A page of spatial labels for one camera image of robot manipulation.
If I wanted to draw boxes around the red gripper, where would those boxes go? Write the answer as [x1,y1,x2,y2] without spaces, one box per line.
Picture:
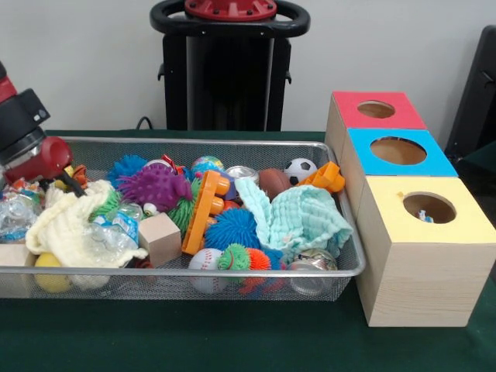
[3,136,88,198]

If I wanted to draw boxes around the colourful print cloth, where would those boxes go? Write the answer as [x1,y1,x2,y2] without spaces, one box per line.
[2,178,44,205]

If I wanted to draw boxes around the cream yellow cloth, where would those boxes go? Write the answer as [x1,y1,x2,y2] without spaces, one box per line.
[25,180,149,269]

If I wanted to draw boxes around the purple spiky rubber ball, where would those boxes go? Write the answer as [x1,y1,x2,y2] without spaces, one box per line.
[115,162,194,212]

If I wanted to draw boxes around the wide orange studded block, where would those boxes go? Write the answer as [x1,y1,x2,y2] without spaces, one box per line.
[181,170,237,255]

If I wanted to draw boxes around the brown toy football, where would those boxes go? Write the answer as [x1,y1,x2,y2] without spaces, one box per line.
[258,168,291,201]

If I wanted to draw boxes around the long orange toy block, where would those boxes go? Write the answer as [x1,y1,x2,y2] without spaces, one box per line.
[298,160,346,193]

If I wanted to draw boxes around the silver mesh bin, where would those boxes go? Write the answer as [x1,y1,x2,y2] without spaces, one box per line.
[0,136,366,302]

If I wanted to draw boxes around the wooden box with three holes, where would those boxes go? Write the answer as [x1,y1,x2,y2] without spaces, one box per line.
[324,91,496,328]

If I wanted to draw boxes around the blue spiky rubber ball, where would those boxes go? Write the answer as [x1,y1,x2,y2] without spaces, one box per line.
[106,154,150,187]

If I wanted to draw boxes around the blue globe ball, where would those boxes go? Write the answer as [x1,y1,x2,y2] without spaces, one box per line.
[191,155,226,175]

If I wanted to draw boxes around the dark green tablecloth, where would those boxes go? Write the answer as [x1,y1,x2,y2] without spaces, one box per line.
[0,129,496,372]
[461,139,496,183]

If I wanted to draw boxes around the black and white soccer ball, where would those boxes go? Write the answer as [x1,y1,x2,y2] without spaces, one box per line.
[284,157,319,185]

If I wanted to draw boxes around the mint green cloth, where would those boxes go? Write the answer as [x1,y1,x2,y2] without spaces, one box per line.
[234,177,354,264]

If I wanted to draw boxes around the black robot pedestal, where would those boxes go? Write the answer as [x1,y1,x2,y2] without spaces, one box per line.
[149,0,311,132]

